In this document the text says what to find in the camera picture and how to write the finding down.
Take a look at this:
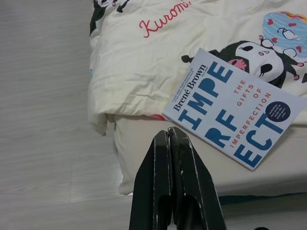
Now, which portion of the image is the cream cartoon print quilt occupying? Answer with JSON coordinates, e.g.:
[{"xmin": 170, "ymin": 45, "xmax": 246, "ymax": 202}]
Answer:
[{"xmin": 88, "ymin": 0, "xmax": 307, "ymax": 137}]

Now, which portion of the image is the blue white printed book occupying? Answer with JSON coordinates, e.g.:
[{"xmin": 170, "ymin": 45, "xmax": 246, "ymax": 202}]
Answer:
[{"xmin": 162, "ymin": 47, "xmax": 307, "ymax": 172}]

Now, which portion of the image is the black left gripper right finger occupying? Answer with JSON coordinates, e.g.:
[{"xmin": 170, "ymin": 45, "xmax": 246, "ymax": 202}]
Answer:
[{"xmin": 168, "ymin": 126, "xmax": 227, "ymax": 230}]

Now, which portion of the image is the beige sheeted mattress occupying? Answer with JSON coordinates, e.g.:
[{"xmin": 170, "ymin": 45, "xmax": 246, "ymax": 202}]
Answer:
[{"xmin": 114, "ymin": 117, "xmax": 307, "ymax": 197}]

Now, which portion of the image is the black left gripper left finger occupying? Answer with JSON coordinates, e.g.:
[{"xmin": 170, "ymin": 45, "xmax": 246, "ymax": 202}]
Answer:
[{"xmin": 129, "ymin": 130, "xmax": 173, "ymax": 230}]

